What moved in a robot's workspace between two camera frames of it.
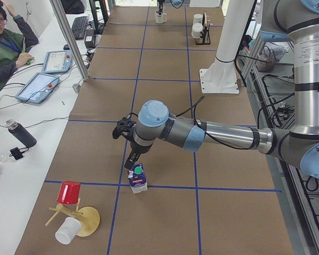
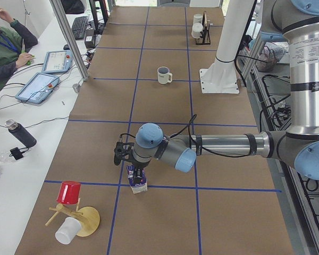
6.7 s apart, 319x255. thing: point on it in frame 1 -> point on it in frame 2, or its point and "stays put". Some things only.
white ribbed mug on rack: [198, 18] stays put
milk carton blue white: [137, 178] stays put
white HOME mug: [160, 18] -> [164, 76]
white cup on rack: [197, 28] stays put
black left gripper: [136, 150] -> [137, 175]
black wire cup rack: [204, 37] stays put
